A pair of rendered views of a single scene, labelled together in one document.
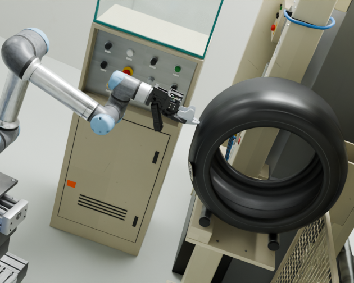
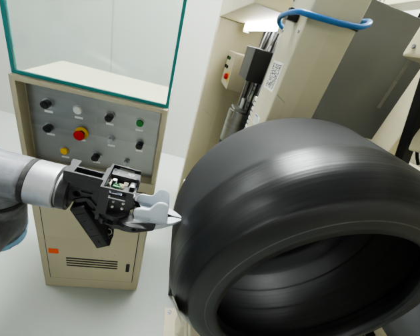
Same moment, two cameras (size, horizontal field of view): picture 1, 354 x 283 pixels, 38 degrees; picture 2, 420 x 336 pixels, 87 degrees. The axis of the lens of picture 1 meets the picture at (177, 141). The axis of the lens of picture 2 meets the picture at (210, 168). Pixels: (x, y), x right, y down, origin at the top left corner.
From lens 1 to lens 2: 1.48 m
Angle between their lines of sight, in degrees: 13
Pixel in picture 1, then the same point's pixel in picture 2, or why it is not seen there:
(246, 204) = (252, 284)
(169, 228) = (161, 250)
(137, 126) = not seen: hidden behind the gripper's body
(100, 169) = (80, 234)
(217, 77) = (177, 125)
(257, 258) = not seen: outside the picture
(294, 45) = (308, 65)
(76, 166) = (53, 235)
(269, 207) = (279, 281)
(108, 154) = not seen: hidden behind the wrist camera
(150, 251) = (147, 280)
